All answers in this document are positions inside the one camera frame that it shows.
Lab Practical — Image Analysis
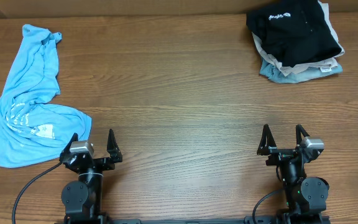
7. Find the black folded shirt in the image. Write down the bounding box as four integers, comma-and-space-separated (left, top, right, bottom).
246, 0, 341, 67

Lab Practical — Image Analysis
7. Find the beige folded shirt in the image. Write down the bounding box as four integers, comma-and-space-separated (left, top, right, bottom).
251, 1, 345, 76

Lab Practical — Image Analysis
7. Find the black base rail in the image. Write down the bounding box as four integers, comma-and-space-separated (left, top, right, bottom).
55, 215, 331, 224

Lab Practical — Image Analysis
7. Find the brown cardboard backboard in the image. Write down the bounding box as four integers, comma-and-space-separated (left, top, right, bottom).
0, 0, 358, 19

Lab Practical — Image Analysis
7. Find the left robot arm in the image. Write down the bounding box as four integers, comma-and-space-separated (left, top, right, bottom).
59, 129, 122, 223

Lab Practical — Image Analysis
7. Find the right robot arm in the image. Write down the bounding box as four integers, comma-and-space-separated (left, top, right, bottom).
252, 124, 330, 224

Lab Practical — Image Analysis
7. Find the light blue t-shirt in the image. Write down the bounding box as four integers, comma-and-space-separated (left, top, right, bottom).
0, 24, 92, 168

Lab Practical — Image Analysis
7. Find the grey-blue folded shirt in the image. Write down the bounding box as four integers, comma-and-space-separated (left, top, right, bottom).
259, 58, 343, 84

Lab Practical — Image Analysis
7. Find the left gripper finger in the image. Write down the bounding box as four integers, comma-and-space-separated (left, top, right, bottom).
62, 133, 78, 154
107, 129, 122, 163

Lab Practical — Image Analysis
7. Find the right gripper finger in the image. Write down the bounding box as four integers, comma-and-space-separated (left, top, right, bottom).
257, 124, 277, 156
295, 124, 310, 145

